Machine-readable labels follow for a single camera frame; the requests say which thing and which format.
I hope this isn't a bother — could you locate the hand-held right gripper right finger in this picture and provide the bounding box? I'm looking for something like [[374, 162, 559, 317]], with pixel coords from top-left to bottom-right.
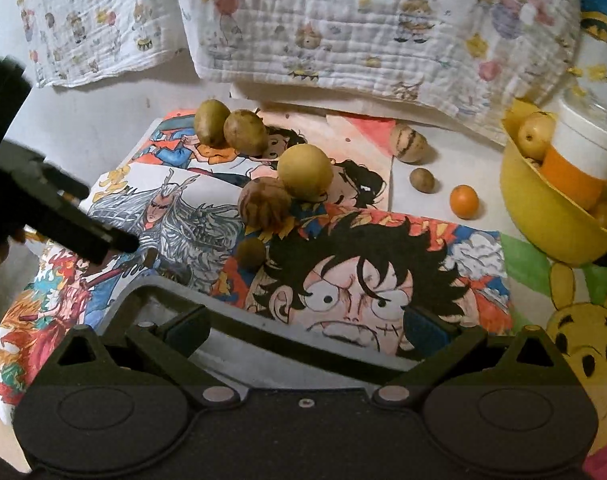
[[372, 305, 575, 408]]

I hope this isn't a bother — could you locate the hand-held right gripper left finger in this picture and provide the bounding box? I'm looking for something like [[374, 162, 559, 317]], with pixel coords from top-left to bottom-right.
[[48, 306, 245, 408]]

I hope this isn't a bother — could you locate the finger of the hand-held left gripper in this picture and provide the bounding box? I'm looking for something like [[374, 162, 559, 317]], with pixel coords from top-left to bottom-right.
[[36, 195, 140, 266]]

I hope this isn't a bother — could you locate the metal tray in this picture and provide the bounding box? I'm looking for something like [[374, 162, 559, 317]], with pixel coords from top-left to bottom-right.
[[97, 280, 424, 393]]

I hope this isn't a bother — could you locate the small brown kiwi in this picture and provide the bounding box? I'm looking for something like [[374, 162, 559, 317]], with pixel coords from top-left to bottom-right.
[[234, 238, 268, 269], [409, 167, 435, 194]]

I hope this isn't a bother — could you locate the brown spotted round fruit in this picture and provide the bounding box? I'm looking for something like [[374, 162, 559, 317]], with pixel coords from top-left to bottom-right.
[[236, 176, 292, 233]]

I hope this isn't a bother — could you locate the long green-yellow mango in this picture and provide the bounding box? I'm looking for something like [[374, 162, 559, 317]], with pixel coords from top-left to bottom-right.
[[193, 99, 232, 149]]

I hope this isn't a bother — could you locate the round yellow-green mango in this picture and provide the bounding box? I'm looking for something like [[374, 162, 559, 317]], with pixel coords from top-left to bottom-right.
[[223, 109, 269, 157]]

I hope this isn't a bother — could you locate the tan striped fruit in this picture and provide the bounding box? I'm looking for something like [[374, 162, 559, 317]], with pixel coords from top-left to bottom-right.
[[389, 123, 429, 164]]

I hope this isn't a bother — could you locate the large smooth yellow pear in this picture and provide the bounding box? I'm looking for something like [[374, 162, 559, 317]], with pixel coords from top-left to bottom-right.
[[276, 144, 335, 203]]

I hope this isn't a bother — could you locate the silver-haired warrior drawing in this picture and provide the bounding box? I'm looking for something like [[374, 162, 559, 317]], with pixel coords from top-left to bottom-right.
[[78, 162, 245, 297]]

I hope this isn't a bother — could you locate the red flame figure drawing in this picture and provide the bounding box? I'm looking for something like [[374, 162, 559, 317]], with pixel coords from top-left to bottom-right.
[[0, 227, 116, 423]]

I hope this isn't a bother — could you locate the small orange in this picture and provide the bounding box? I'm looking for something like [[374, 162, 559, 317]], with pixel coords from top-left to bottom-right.
[[449, 184, 480, 220]]

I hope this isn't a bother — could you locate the yellow bear drawing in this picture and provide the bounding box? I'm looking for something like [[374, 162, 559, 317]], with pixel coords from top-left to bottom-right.
[[498, 232, 607, 463]]

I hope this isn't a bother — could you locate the yellow plastic bowl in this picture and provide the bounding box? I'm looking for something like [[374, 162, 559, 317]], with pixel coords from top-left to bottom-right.
[[499, 97, 607, 267]]

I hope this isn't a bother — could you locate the small printed white blanket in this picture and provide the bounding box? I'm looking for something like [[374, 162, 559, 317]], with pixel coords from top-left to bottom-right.
[[12, 0, 190, 89]]

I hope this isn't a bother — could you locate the black-haired children drawing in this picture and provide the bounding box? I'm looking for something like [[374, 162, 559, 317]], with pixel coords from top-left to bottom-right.
[[142, 109, 395, 212]]

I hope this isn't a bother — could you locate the yellow fruit in bowl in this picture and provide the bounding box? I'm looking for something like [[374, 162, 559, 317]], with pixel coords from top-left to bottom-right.
[[517, 112, 557, 160]]

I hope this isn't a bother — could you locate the white and orange cup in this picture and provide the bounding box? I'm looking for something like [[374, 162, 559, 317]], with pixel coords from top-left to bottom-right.
[[540, 67, 607, 212]]

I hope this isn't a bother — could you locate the large printed white blanket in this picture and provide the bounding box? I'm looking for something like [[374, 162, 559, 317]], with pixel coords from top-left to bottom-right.
[[172, 0, 584, 147]]

